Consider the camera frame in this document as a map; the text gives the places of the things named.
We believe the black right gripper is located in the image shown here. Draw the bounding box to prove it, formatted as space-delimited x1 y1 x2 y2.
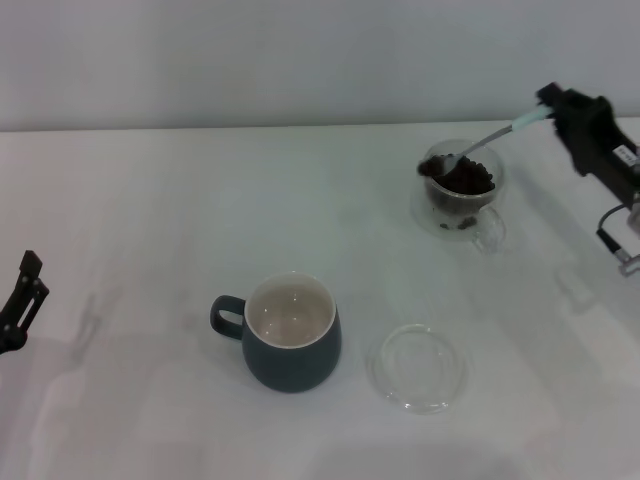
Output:
536 83 640 201

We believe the steel spoon with blue handle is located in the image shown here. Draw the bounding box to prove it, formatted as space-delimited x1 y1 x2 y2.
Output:
418 107 549 177

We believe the pile of coffee beans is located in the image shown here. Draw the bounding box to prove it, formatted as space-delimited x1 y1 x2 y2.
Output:
418 153 497 195

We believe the dark blue ceramic mug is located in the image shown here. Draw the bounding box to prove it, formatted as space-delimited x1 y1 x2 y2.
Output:
209 271 344 394

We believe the clear glass saucer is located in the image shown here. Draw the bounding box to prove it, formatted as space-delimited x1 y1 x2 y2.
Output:
366 322 469 415

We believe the black cable with metal plug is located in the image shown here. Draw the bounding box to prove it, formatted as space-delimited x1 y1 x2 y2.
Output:
597 204 640 277

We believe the clear double-wall glass cup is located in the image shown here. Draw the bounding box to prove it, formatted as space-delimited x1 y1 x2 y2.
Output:
410 139 507 254

